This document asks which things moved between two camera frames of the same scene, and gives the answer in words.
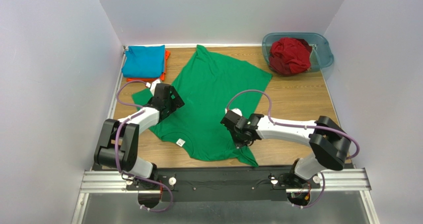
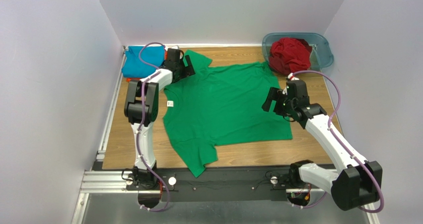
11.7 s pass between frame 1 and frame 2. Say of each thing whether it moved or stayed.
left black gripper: moved
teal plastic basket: stayed
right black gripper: moved
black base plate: stayed
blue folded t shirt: stayed
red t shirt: stayed
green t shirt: moved
